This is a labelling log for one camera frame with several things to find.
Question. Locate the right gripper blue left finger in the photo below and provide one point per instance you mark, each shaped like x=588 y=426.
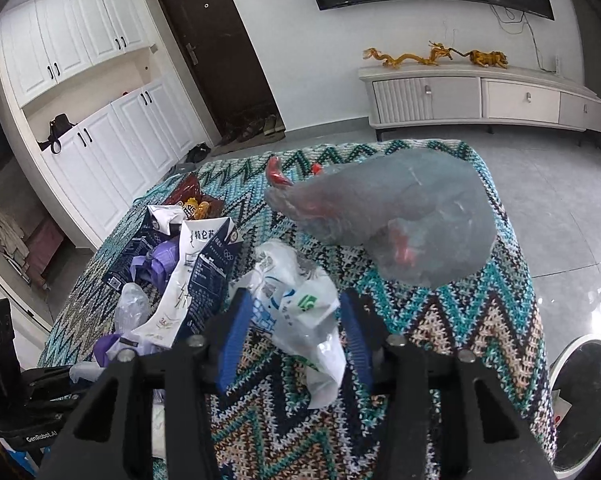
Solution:
x=233 y=328

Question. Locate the brown yellow snack bag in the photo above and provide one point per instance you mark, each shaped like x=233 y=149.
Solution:
x=195 y=203

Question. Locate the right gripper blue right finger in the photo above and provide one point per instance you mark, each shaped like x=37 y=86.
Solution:
x=357 y=323

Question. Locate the white shoe cabinet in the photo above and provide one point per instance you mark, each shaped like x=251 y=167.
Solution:
x=100 y=62

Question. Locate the purple plastic wrapper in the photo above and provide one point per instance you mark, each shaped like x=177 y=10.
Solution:
x=142 y=264

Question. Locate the white round trash bin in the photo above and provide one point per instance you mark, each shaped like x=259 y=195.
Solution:
x=575 y=381

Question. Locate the white TV cabinet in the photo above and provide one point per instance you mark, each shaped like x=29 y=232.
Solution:
x=465 y=94

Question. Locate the grey translucent plastic bag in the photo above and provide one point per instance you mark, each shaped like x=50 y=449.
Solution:
x=422 y=216

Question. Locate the shoes on doormat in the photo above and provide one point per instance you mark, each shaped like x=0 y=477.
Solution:
x=246 y=127

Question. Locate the black shoes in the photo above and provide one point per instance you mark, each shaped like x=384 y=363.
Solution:
x=198 y=153

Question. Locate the dark brown entrance door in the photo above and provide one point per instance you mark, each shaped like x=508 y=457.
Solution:
x=221 y=58

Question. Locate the black handbag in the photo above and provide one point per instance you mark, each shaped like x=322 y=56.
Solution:
x=57 y=128

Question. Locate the golden dragon figurine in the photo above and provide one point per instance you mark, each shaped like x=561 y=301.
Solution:
x=436 y=52

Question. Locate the white printed plastic bag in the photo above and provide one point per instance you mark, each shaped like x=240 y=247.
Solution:
x=294 y=305

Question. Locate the golden tiger figurine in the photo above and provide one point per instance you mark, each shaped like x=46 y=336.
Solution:
x=485 y=59

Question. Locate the dark blue milk carton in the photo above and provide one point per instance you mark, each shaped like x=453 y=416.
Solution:
x=208 y=251

